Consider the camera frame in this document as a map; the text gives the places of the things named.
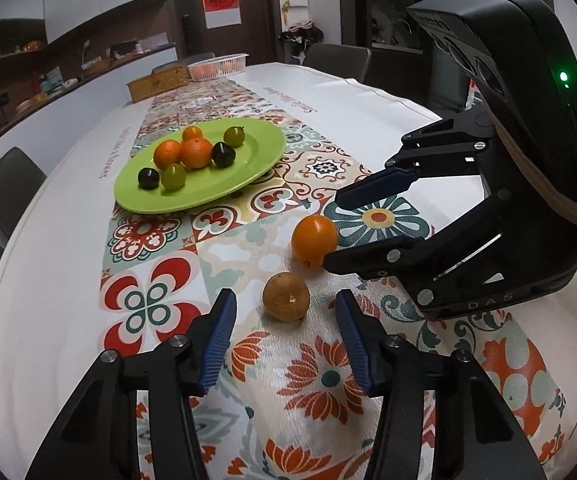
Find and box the right side dark chair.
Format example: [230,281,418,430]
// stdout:
[302,42,372,82]

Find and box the woven wicker box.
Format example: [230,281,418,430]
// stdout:
[127,65,191,103]

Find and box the black bag on rack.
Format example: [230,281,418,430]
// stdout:
[279,20,324,58]

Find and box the green plum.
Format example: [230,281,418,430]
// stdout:
[162,164,186,192]
[223,126,246,148]

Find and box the brown longan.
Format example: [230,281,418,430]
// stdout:
[262,272,310,322]

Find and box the white kitchen counter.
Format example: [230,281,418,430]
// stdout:
[0,46,177,174]

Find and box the dark plum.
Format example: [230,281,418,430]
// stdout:
[211,142,236,168]
[138,167,160,191]

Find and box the far end dark chair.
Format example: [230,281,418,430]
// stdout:
[152,52,215,74]

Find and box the orange mandarin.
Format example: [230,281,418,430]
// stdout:
[180,138,212,170]
[153,139,181,171]
[181,125,204,142]
[290,214,338,268]

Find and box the clear plastic fruit container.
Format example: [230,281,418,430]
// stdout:
[188,53,248,82]

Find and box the dark wooden door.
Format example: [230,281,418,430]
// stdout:
[168,0,281,65]

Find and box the patterned table runner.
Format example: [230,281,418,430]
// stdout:
[101,79,571,479]

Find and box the white tablecloth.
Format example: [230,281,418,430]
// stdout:
[0,63,577,479]

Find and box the clear water bottle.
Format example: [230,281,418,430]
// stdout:
[464,78,483,110]

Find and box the green plate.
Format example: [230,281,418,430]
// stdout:
[114,117,286,214]

